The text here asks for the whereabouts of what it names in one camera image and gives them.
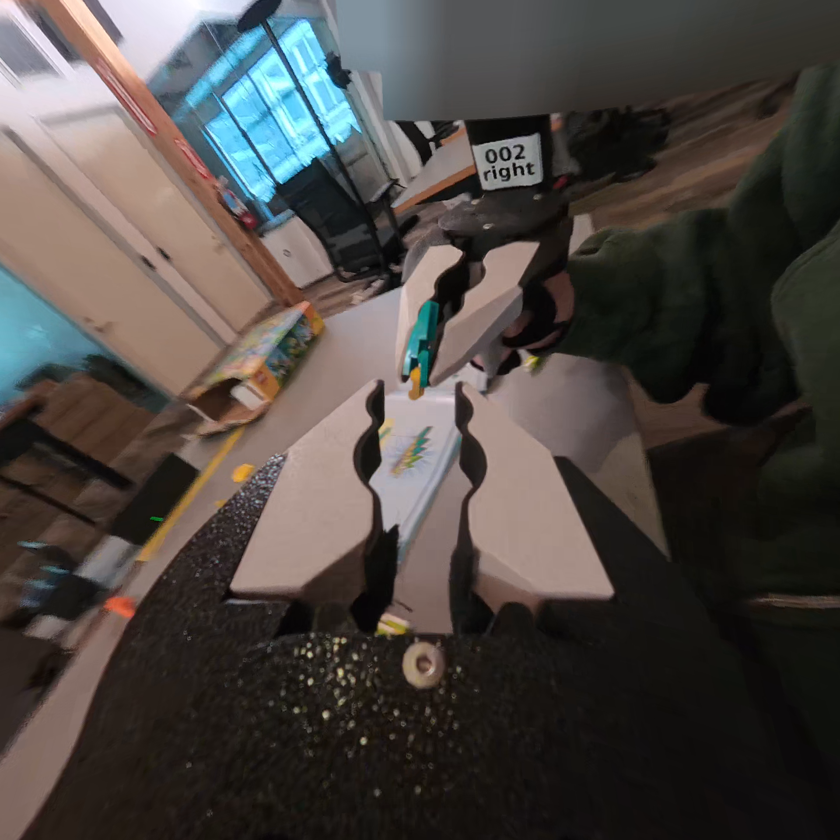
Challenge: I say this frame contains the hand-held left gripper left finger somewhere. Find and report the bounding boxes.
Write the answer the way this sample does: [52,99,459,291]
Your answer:
[230,379,399,632]

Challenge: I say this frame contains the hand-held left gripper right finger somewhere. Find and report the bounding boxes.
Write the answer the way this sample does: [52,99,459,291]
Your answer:
[451,382,616,635]

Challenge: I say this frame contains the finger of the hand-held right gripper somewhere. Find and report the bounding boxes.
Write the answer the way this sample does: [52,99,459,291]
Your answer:
[428,241,543,389]
[396,243,469,385]

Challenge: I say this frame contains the teal lego piece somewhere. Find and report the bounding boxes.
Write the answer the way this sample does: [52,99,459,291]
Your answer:
[402,300,442,401]

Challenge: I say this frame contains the lego instruction booklet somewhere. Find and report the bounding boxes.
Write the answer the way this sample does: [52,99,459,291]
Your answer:
[366,390,464,562]

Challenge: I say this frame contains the colourful lego box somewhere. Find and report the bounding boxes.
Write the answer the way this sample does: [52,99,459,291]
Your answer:
[185,302,326,435]

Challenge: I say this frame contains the person's right hand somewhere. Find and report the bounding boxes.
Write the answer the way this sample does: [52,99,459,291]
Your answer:
[504,270,578,347]

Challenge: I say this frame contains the black mesh chair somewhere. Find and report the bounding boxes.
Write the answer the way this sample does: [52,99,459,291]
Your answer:
[274,159,411,284]

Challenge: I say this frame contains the red fire extinguisher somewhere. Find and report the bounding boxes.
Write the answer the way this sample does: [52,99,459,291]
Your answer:
[220,177,258,231]

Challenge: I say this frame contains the black floor lamp stand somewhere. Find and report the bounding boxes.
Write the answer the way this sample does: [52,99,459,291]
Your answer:
[235,0,398,280]

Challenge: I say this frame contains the large window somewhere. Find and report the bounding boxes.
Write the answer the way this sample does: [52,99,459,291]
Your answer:
[147,18,363,221]

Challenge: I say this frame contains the white double door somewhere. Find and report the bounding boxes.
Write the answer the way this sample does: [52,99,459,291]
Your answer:
[0,105,278,396]

